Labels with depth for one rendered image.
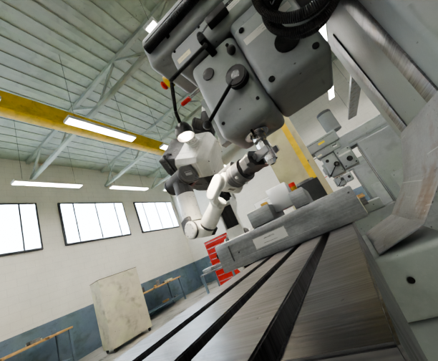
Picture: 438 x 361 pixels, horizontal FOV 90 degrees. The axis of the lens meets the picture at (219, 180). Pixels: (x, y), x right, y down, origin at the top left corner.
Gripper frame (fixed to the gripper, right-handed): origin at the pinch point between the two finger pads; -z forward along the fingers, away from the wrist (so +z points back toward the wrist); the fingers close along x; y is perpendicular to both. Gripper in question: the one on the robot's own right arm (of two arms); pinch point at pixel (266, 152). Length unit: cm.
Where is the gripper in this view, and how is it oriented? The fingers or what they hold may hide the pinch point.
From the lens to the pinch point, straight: 76.1
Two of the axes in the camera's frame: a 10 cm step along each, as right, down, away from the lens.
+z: -5.6, 4.7, 6.9
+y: 3.8, 8.8, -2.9
